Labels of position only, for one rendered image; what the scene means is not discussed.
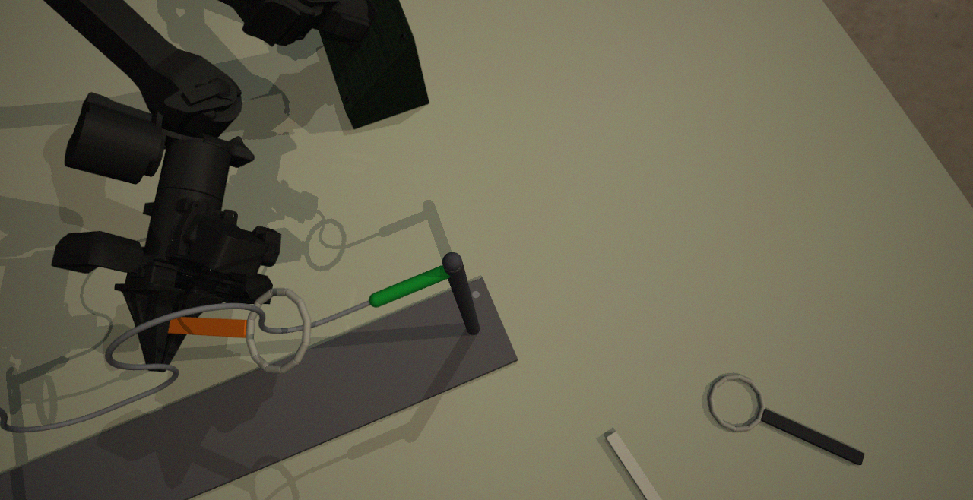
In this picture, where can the grey loop with orange handle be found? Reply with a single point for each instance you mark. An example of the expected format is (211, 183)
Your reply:
(246, 329)

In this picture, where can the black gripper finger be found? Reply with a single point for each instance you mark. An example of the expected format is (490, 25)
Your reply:
(187, 301)
(146, 302)

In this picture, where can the grey ring with black handle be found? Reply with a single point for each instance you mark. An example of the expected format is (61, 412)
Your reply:
(784, 424)

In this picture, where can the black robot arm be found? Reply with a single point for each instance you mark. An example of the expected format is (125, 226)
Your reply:
(191, 102)

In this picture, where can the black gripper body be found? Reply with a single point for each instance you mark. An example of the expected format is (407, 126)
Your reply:
(84, 252)

